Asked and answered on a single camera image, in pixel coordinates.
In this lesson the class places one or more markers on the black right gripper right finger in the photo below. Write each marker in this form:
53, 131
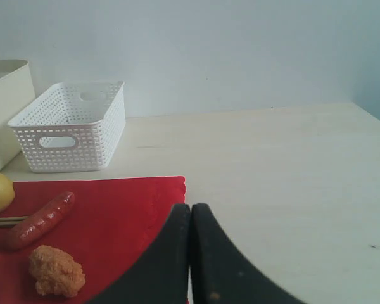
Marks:
220, 273

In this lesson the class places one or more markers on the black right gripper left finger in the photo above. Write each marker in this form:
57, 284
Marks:
161, 273

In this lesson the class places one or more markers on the fried chicken nugget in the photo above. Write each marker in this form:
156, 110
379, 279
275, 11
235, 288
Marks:
55, 272

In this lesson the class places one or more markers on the red tablecloth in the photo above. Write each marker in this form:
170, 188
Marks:
110, 225

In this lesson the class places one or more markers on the red sausage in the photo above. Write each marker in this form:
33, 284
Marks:
41, 222

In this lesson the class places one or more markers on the upper wooden chopstick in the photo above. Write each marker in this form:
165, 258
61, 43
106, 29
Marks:
13, 219

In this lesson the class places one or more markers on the wooden chopstick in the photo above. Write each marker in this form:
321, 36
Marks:
8, 224
13, 219

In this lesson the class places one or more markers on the white perforated plastic basket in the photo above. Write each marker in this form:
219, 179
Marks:
71, 127

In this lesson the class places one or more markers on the lower wooden chopstick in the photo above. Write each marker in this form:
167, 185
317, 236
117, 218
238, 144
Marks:
8, 224

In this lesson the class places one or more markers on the cream plastic bin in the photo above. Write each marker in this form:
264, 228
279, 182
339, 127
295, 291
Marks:
16, 92

